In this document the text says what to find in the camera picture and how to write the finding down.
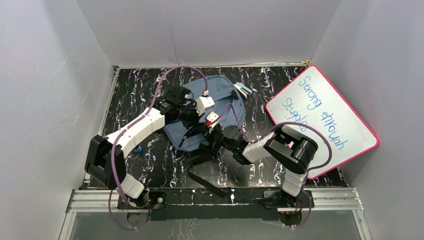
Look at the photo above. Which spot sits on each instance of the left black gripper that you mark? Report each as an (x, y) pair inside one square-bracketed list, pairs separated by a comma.
[(191, 112)]

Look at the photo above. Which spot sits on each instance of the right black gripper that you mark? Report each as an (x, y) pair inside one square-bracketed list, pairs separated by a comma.
[(209, 134)]

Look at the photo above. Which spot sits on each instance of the blue student backpack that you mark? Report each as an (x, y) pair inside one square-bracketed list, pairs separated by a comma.
[(204, 115)]

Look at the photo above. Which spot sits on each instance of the teal eraser case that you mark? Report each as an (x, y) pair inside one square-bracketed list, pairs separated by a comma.
[(243, 90)]

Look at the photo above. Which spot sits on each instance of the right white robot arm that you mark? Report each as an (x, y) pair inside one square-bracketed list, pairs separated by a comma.
[(292, 149)]

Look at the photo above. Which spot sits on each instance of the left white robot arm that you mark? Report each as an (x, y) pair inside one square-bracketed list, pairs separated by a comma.
[(106, 157)]

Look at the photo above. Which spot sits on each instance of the pink framed whiteboard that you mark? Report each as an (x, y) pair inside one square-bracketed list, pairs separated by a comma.
[(319, 111)]

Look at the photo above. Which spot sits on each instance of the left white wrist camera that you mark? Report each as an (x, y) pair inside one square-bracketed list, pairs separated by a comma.
[(203, 104)]

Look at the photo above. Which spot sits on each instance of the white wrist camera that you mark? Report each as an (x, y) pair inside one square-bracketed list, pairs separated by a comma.
[(203, 104), (210, 118)]

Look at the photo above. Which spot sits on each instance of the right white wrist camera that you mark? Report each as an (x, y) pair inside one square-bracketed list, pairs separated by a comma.
[(210, 118)]

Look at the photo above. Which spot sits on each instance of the black front rail frame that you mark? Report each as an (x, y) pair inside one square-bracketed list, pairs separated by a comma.
[(201, 203)]

